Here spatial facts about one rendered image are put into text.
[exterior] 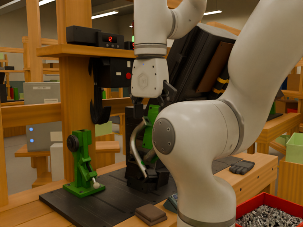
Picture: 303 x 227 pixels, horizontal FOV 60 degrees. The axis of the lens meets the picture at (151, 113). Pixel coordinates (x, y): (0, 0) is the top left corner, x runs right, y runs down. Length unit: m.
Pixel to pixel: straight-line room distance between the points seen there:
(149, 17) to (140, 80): 0.16
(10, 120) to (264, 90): 1.08
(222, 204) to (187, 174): 0.10
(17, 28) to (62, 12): 10.55
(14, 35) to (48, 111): 10.48
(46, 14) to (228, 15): 7.41
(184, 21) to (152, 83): 0.19
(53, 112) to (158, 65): 0.82
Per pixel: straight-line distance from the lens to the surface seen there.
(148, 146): 1.24
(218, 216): 0.54
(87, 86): 1.35
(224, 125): 0.48
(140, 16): 0.68
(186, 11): 0.71
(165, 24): 0.69
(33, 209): 1.21
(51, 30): 12.51
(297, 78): 4.64
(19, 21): 11.96
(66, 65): 1.32
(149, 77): 0.66
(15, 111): 1.30
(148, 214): 0.98
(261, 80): 0.44
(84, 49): 1.21
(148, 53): 0.66
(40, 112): 1.35
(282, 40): 0.42
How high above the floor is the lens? 1.40
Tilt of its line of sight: 8 degrees down
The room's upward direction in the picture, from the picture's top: straight up
